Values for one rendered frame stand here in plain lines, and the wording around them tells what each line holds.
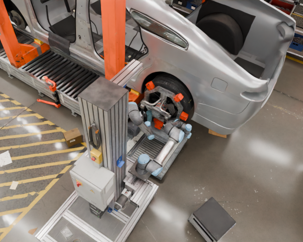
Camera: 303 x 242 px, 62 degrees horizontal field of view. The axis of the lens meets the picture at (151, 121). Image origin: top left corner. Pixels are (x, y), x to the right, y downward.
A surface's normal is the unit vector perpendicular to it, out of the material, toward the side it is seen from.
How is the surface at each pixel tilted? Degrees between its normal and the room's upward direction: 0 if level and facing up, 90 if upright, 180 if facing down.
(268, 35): 90
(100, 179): 0
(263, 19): 72
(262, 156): 0
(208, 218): 0
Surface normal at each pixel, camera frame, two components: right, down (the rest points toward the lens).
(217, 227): 0.10, -0.63
